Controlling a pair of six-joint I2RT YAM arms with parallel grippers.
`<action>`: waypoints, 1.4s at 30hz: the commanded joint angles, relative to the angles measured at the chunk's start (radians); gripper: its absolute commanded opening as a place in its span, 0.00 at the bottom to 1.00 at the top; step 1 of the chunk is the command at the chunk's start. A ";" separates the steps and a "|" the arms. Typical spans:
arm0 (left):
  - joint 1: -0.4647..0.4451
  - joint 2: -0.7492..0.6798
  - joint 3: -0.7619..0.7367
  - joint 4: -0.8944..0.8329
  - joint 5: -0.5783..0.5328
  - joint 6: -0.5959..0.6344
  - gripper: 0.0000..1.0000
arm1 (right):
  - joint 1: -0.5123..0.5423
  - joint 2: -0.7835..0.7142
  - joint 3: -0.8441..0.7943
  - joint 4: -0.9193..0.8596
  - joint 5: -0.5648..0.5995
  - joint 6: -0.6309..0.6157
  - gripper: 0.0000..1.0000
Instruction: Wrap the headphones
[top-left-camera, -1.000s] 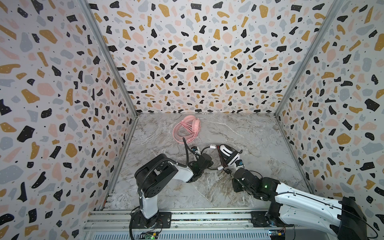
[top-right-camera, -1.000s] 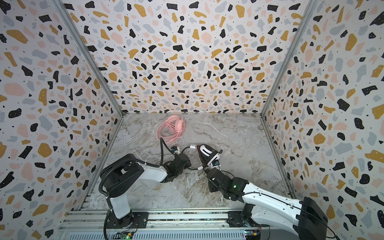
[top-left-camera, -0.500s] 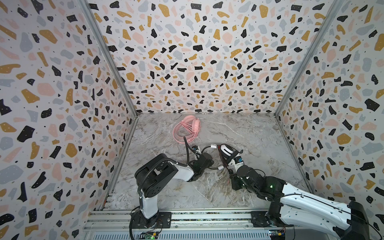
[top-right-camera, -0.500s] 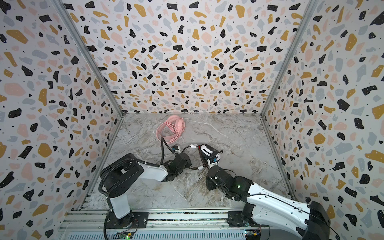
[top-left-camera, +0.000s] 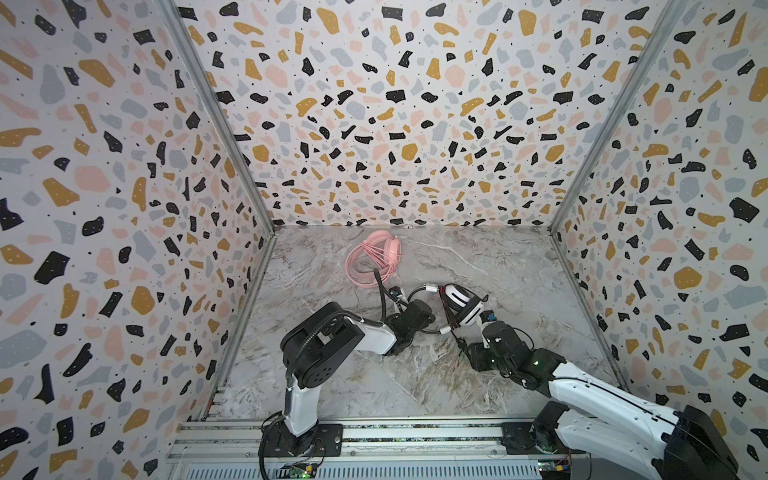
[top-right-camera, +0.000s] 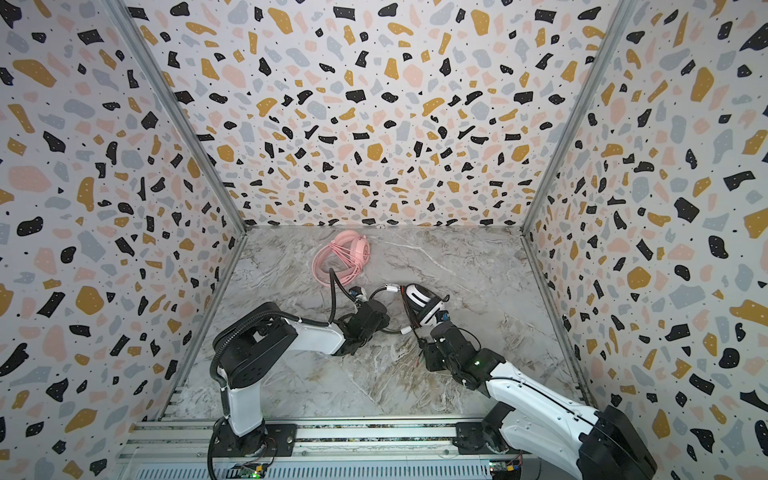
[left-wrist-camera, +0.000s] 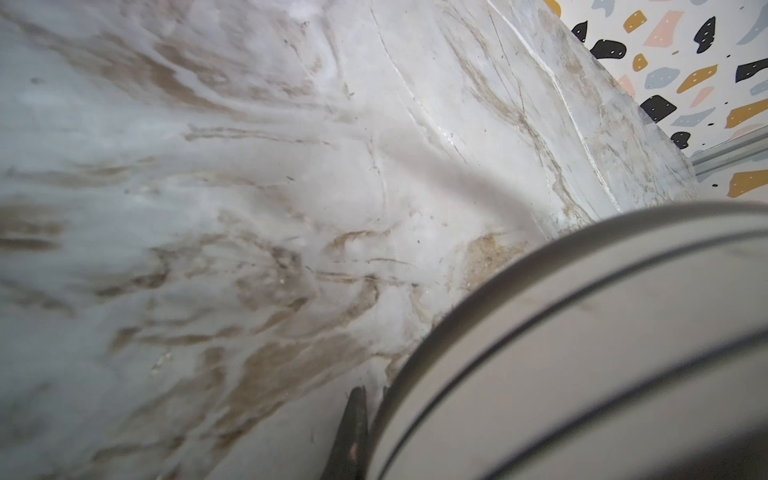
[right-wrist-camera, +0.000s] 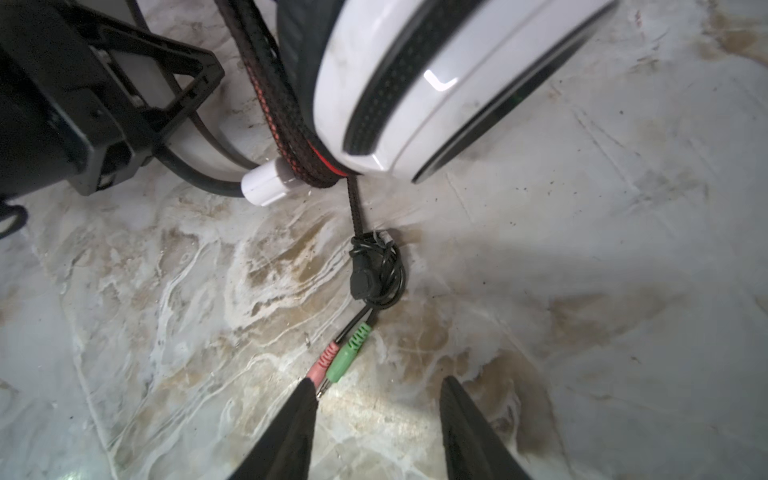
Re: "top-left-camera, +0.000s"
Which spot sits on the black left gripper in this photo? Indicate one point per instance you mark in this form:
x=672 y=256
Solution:
x=424 y=324

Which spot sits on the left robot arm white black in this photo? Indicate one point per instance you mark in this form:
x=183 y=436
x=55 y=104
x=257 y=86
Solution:
x=315 y=349

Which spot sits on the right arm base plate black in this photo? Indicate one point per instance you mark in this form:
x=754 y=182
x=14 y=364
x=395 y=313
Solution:
x=529 y=438

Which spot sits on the white black headphones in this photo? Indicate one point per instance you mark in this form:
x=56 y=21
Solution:
x=461 y=306

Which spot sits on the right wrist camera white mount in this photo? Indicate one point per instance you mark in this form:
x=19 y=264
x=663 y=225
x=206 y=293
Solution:
x=487 y=317

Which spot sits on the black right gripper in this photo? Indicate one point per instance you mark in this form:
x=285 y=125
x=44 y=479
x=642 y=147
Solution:
x=480 y=330

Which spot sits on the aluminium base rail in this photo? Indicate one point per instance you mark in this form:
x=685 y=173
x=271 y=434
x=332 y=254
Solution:
x=380 y=448

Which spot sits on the aluminium corner post right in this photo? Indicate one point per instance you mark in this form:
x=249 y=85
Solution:
x=669 y=16

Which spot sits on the aluminium corner post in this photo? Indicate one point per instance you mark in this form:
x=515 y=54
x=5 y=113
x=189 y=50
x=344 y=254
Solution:
x=669 y=16
x=169 y=13

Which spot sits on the aluminium corner post left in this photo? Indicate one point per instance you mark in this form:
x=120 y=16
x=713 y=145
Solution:
x=169 y=13

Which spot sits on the pink headphones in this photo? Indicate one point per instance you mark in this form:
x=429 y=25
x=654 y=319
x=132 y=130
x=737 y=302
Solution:
x=383 y=250

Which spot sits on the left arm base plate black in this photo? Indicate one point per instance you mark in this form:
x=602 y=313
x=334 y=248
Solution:
x=321 y=440

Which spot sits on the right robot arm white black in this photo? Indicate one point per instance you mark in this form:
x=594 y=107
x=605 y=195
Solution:
x=586 y=414

